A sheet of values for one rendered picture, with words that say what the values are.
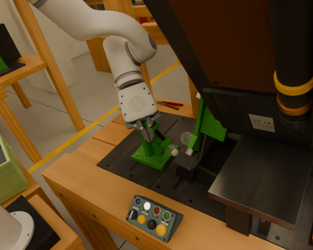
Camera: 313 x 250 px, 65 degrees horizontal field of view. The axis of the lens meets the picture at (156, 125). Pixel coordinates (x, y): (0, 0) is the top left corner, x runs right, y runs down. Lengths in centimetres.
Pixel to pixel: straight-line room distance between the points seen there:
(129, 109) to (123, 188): 32
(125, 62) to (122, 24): 11
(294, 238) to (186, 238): 27
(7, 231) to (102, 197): 29
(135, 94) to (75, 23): 23
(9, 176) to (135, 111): 73
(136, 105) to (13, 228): 54
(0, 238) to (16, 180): 41
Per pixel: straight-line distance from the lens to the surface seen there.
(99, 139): 120
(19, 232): 94
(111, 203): 87
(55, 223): 99
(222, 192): 53
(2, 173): 123
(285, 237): 76
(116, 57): 74
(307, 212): 81
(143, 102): 69
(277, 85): 33
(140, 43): 69
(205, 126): 67
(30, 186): 130
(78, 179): 101
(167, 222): 73
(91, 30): 67
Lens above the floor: 154
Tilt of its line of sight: 35 degrees down
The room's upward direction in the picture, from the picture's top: 14 degrees counter-clockwise
